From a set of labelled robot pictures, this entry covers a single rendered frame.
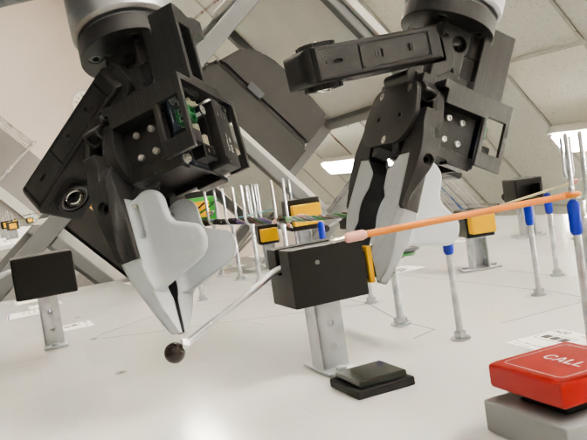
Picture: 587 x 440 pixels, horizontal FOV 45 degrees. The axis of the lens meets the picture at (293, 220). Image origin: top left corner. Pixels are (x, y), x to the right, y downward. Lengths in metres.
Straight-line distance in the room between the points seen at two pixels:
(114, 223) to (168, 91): 0.09
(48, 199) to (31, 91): 7.48
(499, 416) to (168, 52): 0.30
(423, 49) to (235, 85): 1.10
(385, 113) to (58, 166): 0.24
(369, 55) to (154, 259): 0.20
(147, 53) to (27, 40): 7.60
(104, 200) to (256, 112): 1.17
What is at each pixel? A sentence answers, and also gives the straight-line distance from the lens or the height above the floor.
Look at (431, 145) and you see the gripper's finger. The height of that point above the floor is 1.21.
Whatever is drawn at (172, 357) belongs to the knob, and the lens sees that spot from 0.47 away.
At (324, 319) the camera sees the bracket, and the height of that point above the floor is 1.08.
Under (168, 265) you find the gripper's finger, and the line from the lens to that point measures 0.45.
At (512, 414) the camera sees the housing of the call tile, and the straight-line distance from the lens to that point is 0.35.
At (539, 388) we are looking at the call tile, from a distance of 0.34.
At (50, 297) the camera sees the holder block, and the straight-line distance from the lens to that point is 0.79.
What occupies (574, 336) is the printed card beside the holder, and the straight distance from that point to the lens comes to 0.53.
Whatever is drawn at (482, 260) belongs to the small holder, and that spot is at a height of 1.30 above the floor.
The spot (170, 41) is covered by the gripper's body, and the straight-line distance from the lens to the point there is 0.49.
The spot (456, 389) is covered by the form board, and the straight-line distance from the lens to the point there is 0.44.
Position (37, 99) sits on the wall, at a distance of 8.00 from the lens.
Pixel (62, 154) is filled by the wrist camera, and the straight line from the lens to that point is 0.52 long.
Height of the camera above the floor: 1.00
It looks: 14 degrees up
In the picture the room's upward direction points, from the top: 37 degrees clockwise
